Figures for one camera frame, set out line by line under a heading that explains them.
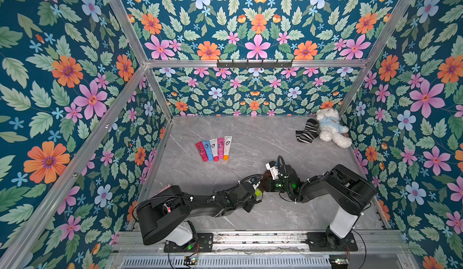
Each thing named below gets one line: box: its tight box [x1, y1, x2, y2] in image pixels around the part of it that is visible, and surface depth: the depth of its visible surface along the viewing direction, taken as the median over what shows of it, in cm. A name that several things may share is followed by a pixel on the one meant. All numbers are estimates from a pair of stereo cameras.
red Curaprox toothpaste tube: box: [195, 141, 209, 163], surface depth 103 cm
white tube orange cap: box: [223, 135, 233, 162], surface depth 106 cm
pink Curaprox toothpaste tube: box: [217, 137, 225, 159], surface depth 104 cm
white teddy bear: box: [315, 107, 353, 149], surface depth 107 cm
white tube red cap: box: [209, 138, 219, 163], surface depth 103 cm
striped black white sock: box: [295, 118, 321, 144], surface depth 112 cm
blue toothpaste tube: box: [202, 140, 215, 162], surface depth 103 cm
